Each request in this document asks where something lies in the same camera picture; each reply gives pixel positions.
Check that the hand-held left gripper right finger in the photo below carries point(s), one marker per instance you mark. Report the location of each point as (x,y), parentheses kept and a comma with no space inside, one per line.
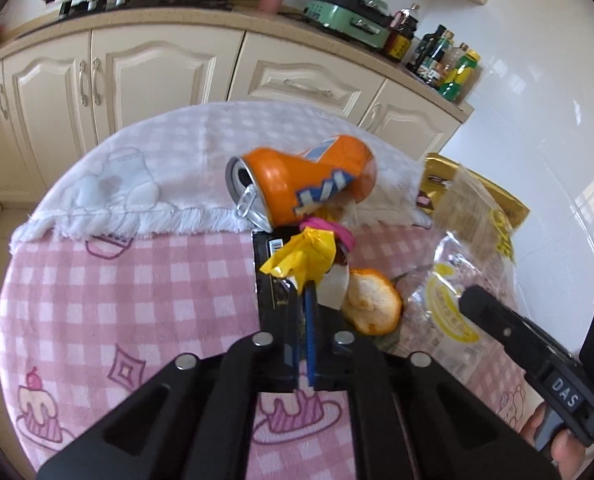
(311,340)

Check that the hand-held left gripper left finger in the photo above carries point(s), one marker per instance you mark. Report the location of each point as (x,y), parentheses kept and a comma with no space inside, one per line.
(291,365)

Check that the yellow wrapper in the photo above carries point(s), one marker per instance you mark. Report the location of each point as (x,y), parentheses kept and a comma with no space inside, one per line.
(307,255)

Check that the person's right hand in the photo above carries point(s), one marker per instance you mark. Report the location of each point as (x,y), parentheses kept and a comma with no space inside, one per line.
(567,455)

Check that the white paper scrap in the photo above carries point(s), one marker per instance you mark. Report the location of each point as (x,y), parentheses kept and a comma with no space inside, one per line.
(336,290)

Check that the clear packet yellow print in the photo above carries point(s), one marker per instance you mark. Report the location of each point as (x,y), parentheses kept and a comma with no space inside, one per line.
(452,310)

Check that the orange peel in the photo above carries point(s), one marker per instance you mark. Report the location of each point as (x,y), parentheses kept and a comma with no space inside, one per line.
(372,305)

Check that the black packet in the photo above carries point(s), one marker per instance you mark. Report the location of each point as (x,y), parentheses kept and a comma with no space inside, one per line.
(269,270)

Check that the pink candy wrapper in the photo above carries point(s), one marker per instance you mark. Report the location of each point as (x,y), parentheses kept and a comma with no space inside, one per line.
(344,237)

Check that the gold snack bag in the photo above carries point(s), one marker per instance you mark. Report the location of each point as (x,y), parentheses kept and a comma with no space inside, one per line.
(472,195)

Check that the pink checked tablecloth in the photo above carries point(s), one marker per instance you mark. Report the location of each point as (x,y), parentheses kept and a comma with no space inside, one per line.
(152,310)

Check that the orange soda can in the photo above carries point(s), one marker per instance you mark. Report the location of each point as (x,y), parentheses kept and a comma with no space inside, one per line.
(287,175)

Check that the white fringed cloth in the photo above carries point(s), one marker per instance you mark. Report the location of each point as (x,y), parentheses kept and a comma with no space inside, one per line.
(202,160)

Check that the green yellow bottle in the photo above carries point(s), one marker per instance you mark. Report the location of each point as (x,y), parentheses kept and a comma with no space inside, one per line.
(459,77)

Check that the amber oil bottle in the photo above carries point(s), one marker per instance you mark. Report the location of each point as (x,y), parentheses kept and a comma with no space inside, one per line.
(456,57)

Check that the dark glass bottle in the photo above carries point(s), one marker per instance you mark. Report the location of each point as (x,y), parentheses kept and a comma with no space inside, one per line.
(427,52)

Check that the cream lower kitchen cabinets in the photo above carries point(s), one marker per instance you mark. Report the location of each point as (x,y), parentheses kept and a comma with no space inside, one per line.
(167,70)

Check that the large soy sauce bottle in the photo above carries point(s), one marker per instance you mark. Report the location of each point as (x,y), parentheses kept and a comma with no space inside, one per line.
(399,40)

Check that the green electric cooker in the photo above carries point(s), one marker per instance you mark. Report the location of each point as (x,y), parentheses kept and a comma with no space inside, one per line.
(349,15)

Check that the black gas stove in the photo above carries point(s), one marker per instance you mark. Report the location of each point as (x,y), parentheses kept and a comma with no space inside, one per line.
(142,0)

